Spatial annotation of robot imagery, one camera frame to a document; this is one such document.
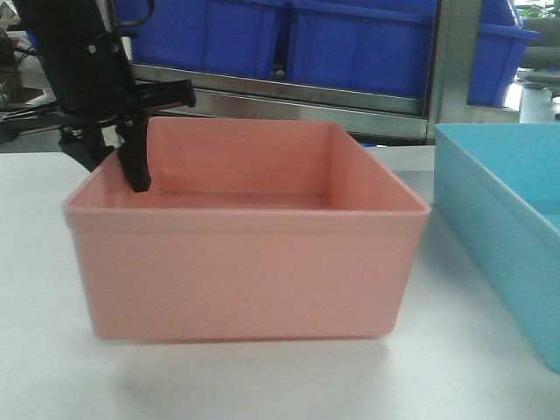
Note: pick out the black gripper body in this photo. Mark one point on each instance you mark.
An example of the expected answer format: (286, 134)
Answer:
(96, 84)

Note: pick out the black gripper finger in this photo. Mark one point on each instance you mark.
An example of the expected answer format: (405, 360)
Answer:
(85, 145)
(132, 152)

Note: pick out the pink plastic box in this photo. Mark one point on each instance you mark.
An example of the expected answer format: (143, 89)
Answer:
(251, 230)

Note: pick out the light blue plastic box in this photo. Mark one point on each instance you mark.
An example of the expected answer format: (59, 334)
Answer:
(497, 186)

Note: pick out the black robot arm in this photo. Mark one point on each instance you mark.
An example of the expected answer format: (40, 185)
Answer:
(45, 22)

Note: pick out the blue bin upper left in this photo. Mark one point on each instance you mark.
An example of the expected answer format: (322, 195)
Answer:
(223, 37)

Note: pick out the blue bin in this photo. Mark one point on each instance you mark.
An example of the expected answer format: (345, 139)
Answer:
(384, 47)
(223, 37)

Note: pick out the blue bin upper right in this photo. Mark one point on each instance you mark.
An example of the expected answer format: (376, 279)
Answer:
(384, 47)

